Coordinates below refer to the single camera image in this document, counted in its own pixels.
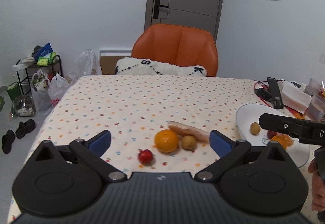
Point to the black shoe far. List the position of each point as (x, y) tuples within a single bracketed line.
[(25, 128)]

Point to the orange leather chair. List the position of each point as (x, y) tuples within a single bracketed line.
[(178, 45)]

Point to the black phone stand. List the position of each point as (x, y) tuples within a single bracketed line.
[(270, 92)]

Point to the clear plastic bag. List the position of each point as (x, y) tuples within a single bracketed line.
[(88, 63)]

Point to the person right hand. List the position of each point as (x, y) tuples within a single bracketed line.
[(318, 188)]

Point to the dotted tablecloth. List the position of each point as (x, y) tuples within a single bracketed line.
[(135, 108)]

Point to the brown kiwi fruit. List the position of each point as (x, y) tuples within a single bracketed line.
[(188, 142)]

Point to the green bag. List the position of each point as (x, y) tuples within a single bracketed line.
[(13, 91)]

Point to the cardboard box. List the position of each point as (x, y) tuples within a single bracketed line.
[(108, 64)]

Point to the grey translucent bag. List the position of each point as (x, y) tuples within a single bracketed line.
[(23, 106)]

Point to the red small apple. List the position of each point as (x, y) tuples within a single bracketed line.
[(145, 157)]

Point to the white shopping bag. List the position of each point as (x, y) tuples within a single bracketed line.
[(47, 93)]

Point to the white fluffy cushion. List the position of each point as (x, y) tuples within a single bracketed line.
[(134, 66)]

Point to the clear plastic cup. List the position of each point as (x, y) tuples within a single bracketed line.
[(315, 110)]

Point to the black door handle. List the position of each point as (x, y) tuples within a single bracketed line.
[(157, 7)]

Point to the black metal shelf rack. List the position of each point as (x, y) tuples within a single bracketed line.
[(25, 72)]

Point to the black shoe near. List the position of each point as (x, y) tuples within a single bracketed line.
[(7, 141)]

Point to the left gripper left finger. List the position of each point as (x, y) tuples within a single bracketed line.
[(89, 154)]

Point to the black shoe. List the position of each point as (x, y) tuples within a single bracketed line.
[(25, 128), (7, 141)]

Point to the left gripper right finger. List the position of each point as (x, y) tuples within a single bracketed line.
[(231, 153)]

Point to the white paper box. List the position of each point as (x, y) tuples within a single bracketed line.
[(293, 97)]

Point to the large orange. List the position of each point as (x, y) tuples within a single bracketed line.
[(284, 140), (166, 141)]

